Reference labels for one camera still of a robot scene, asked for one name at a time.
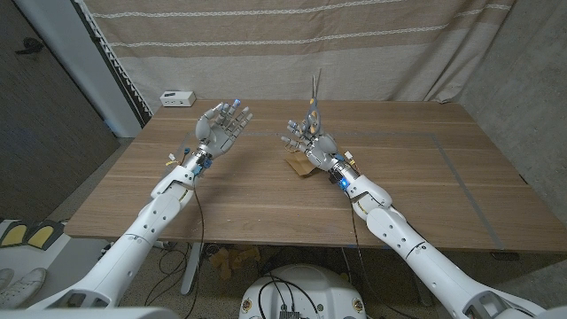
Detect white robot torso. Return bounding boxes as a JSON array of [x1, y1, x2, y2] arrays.
[[238, 264, 368, 319]]

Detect brown cardboard scraps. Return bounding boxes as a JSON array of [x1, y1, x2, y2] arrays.
[[207, 245, 262, 281]]

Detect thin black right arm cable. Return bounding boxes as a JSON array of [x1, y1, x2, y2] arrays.
[[349, 201, 422, 319]]

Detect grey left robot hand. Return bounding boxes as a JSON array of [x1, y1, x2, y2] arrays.
[[194, 99, 254, 160]]

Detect black triangle-patterned trim strip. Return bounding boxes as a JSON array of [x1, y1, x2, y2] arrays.
[[73, 0, 154, 128]]

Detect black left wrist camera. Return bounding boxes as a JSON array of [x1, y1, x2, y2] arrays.
[[197, 154, 214, 176]]

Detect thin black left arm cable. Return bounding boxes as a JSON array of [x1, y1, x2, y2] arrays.
[[144, 176, 206, 319]]

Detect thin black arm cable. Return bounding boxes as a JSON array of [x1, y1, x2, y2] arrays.
[[144, 176, 206, 319], [349, 201, 422, 319]]

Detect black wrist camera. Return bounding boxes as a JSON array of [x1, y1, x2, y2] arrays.
[[197, 154, 214, 176], [328, 171, 352, 192]]

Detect white power strip box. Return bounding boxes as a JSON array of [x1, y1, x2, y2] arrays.
[[159, 90, 198, 108]]

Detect grey scissors with tan handles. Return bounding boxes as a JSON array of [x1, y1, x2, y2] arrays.
[[301, 68, 322, 136]]

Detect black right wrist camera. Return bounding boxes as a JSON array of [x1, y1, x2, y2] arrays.
[[328, 171, 352, 192]]

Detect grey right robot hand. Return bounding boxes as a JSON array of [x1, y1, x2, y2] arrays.
[[281, 119, 347, 173]]

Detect beige striped curtain backdrop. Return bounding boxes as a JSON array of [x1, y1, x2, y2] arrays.
[[82, 0, 517, 114]]

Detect dark door handle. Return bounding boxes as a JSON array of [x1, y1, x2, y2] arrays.
[[15, 37, 45, 57]]

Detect grey tape outline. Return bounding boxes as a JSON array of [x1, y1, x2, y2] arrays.
[[128, 130, 506, 252]]

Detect brown paper bag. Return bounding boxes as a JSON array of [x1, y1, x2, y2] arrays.
[[285, 152, 318, 177]]

